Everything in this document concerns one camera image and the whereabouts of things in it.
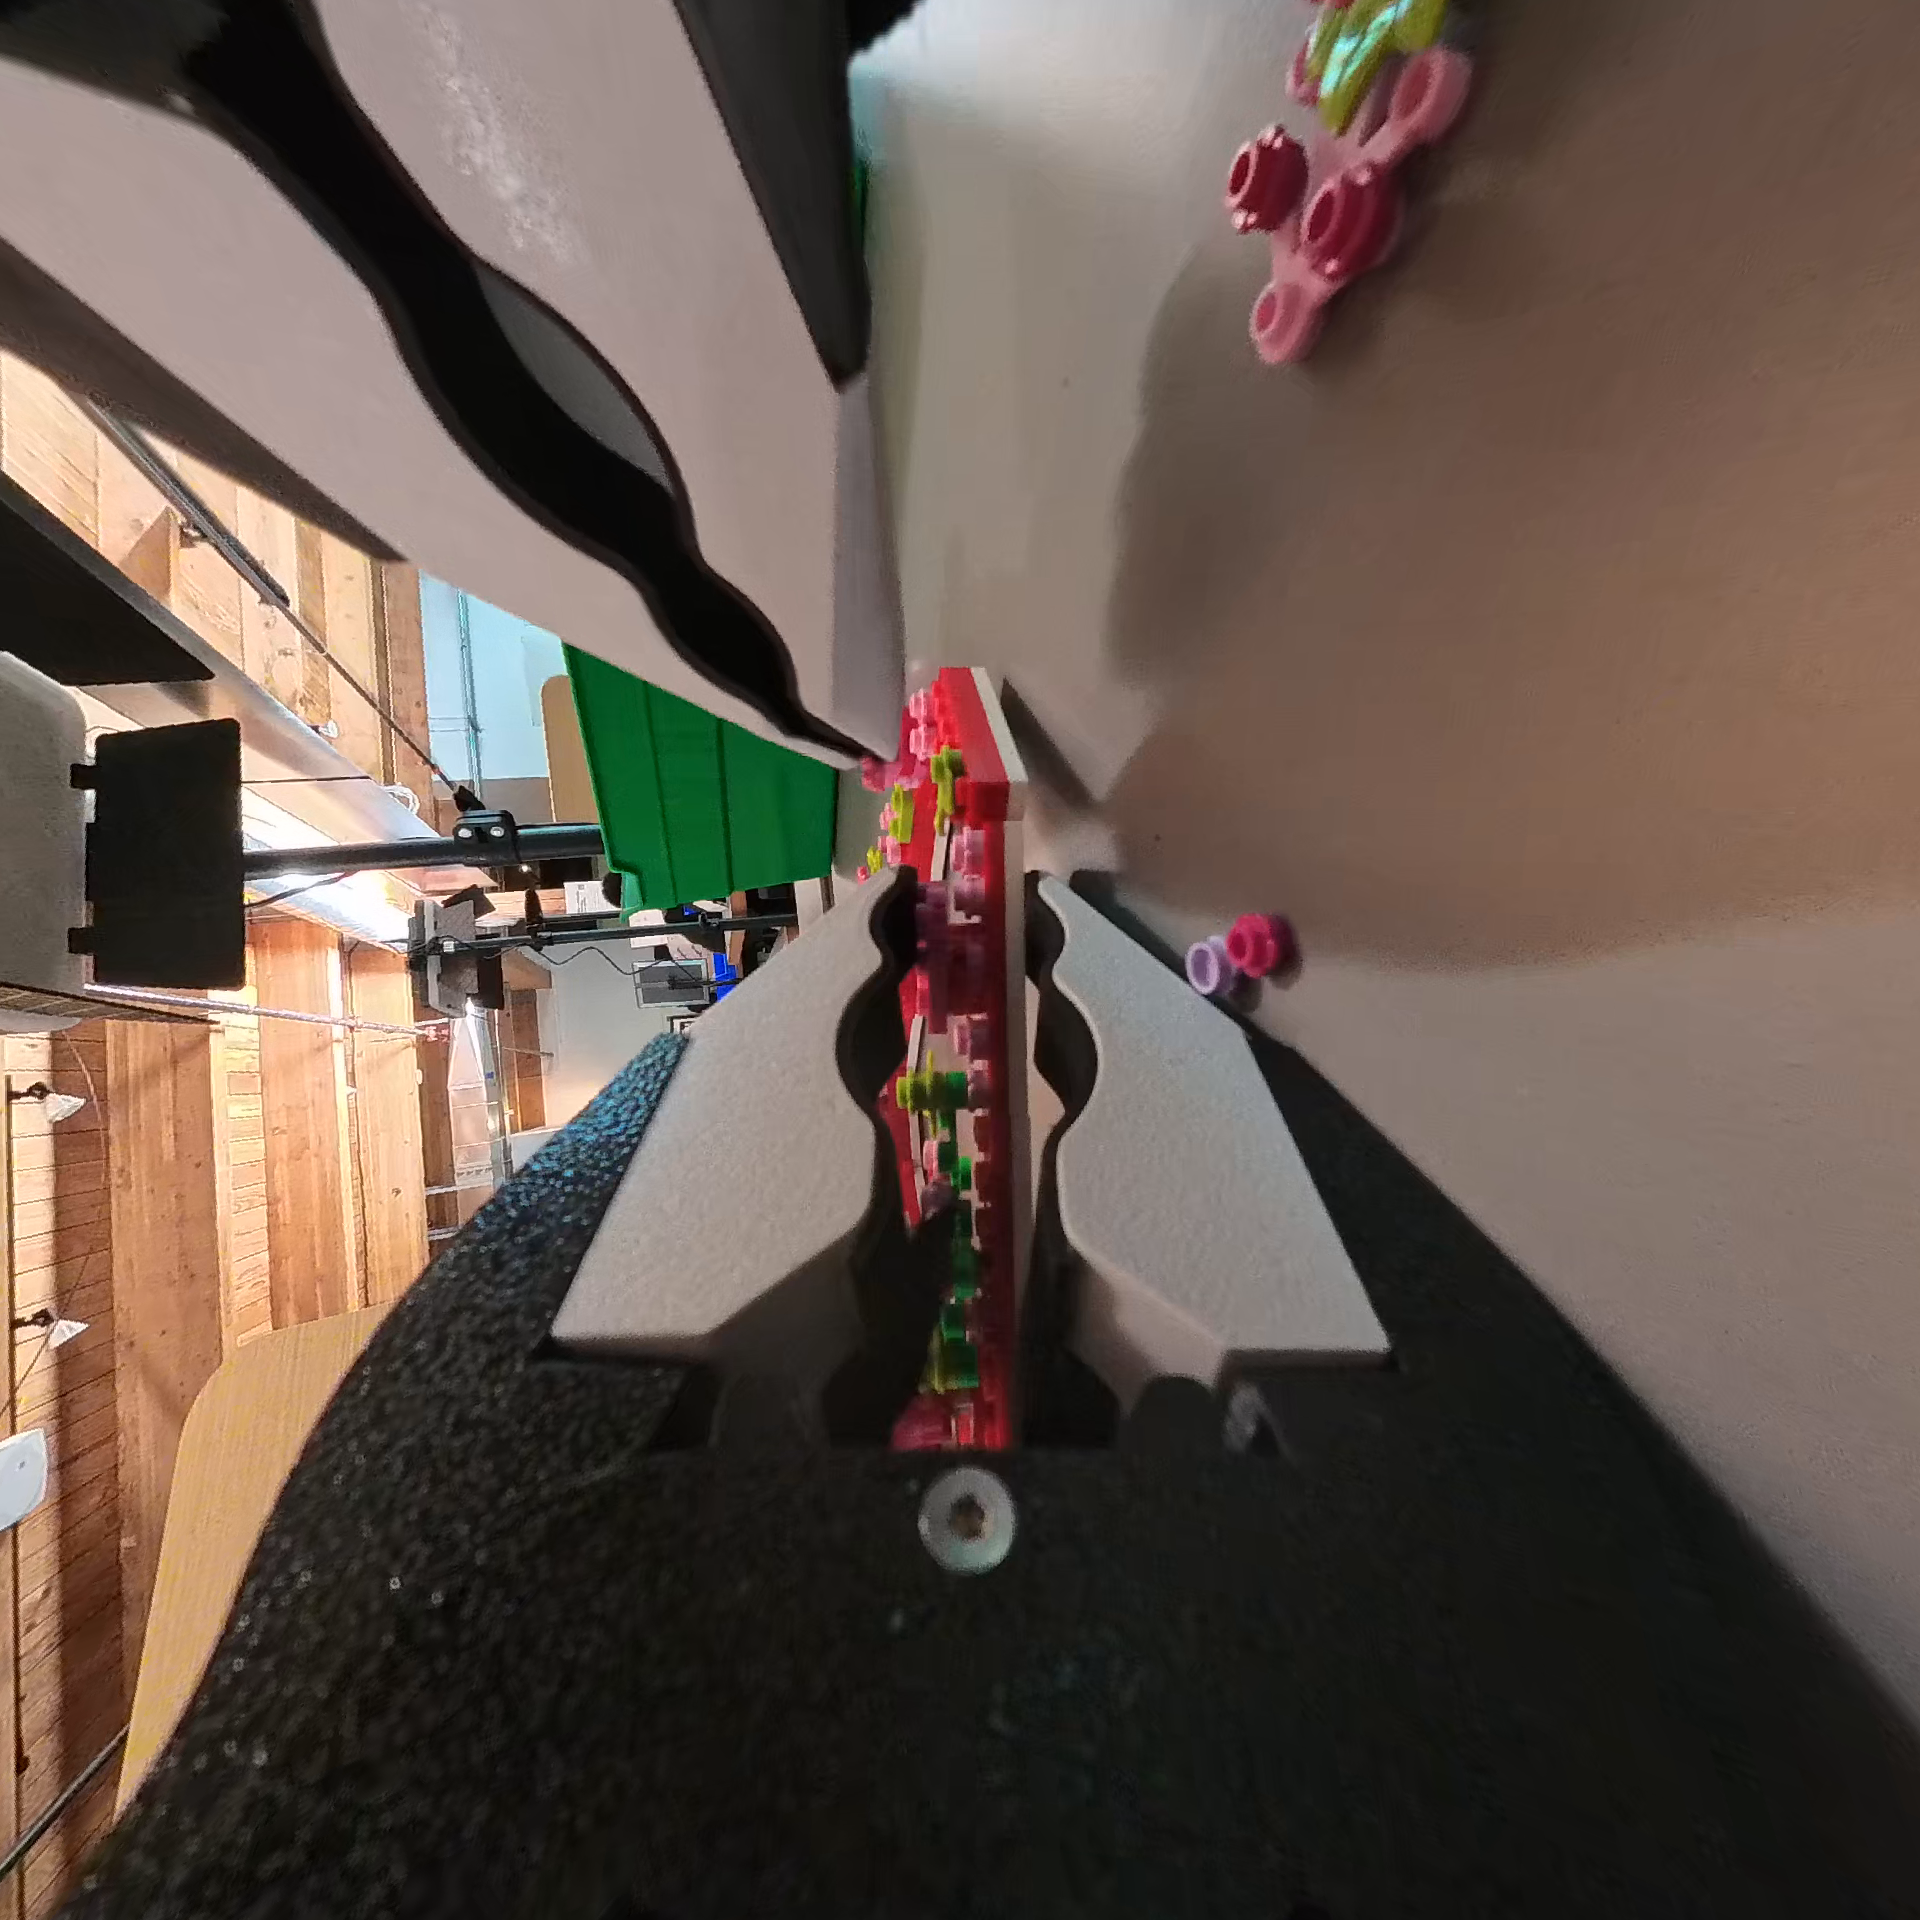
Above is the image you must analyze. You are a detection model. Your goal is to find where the green plastic bin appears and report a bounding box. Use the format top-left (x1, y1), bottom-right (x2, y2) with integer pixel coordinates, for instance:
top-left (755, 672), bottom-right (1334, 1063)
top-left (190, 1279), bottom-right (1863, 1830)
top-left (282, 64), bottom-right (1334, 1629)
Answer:
top-left (561, 643), bottom-right (841, 918)

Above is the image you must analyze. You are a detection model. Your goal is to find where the black metal pole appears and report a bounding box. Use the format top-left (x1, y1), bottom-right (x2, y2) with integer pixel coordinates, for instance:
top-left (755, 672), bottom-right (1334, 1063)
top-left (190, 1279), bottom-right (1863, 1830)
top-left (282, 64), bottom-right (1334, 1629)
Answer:
top-left (239, 817), bottom-right (607, 888)

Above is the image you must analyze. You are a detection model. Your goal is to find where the black square panel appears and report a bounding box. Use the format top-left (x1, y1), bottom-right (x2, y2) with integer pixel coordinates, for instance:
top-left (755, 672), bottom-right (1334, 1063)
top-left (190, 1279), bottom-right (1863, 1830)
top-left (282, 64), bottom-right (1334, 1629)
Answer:
top-left (65, 718), bottom-right (247, 993)

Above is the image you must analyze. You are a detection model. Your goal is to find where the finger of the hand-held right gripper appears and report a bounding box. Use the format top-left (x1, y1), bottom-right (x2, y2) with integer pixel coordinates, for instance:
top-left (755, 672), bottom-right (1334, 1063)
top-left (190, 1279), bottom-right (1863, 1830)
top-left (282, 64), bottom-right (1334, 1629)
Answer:
top-left (306, 0), bottom-right (909, 758)
top-left (0, 47), bottom-right (888, 763)

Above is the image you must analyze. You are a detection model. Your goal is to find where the grey desk slab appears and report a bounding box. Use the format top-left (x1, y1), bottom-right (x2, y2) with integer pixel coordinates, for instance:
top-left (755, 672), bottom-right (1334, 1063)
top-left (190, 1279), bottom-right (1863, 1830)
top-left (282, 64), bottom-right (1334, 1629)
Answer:
top-left (0, 653), bottom-right (95, 1010)

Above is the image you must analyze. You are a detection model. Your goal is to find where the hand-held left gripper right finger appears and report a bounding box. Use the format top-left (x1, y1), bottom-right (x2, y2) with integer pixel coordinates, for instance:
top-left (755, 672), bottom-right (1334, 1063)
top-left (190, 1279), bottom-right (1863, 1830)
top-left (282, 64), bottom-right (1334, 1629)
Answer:
top-left (1024, 871), bottom-right (1393, 1385)

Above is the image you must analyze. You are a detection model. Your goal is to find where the grey camera on stand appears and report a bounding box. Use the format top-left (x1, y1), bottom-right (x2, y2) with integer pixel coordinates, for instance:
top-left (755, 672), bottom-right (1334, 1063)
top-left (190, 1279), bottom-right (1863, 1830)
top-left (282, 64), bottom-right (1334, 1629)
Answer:
top-left (407, 888), bottom-right (511, 1021)

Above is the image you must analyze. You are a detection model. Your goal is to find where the black shelf board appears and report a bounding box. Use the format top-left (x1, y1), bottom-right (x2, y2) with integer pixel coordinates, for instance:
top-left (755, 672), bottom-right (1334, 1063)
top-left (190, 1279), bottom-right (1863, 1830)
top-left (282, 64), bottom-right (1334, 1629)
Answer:
top-left (0, 481), bottom-right (219, 689)

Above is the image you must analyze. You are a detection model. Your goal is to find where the wooden table with black label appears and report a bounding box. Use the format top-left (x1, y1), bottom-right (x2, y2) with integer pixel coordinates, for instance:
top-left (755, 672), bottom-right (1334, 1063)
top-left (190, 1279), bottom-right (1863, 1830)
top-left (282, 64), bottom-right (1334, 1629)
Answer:
top-left (115, 1304), bottom-right (394, 1817)

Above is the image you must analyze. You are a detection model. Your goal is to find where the red lego heart wreath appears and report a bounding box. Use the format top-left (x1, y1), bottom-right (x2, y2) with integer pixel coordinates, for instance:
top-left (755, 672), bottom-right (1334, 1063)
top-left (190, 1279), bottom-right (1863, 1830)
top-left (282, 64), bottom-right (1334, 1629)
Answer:
top-left (861, 667), bottom-right (1040, 1455)

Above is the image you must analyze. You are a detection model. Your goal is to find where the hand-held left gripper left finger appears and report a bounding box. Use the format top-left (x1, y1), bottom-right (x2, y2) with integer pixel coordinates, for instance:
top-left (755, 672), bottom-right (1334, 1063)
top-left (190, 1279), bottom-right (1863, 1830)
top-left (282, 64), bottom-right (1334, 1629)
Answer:
top-left (549, 866), bottom-right (922, 1378)

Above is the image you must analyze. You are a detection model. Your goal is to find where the pink lego flower sprig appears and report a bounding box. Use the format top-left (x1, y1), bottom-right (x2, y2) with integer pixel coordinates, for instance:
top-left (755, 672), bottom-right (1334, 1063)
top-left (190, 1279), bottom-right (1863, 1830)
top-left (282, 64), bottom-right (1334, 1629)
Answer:
top-left (1222, 0), bottom-right (1473, 368)

